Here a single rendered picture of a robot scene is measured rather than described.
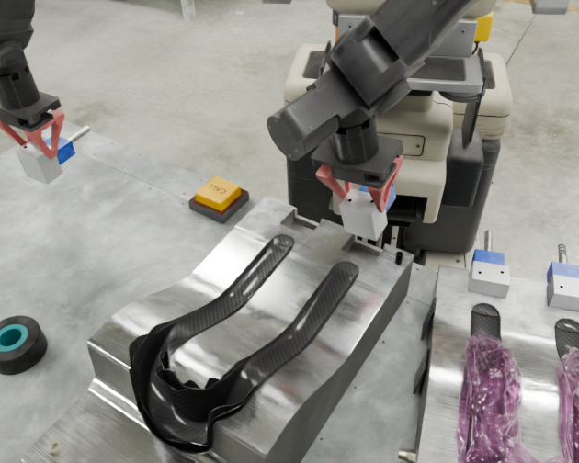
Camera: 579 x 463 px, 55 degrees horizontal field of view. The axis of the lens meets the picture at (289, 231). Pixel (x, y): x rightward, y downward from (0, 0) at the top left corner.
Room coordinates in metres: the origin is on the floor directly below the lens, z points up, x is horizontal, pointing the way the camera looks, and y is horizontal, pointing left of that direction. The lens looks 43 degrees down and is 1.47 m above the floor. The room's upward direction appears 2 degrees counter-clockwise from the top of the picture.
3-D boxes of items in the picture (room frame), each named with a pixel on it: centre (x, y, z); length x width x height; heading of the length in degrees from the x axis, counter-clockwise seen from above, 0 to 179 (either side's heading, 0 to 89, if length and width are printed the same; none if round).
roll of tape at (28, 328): (0.48, 0.40, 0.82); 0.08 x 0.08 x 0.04
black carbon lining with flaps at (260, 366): (0.43, 0.05, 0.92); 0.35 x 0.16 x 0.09; 146
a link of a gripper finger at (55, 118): (0.77, 0.39, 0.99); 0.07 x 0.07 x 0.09; 60
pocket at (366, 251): (0.58, -0.11, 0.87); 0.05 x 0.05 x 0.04; 56
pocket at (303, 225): (0.64, -0.02, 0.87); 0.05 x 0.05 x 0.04; 56
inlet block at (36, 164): (0.80, 0.39, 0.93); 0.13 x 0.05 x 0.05; 149
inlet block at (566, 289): (0.54, -0.40, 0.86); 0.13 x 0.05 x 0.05; 163
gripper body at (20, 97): (0.77, 0.40, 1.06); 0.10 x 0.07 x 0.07; 60
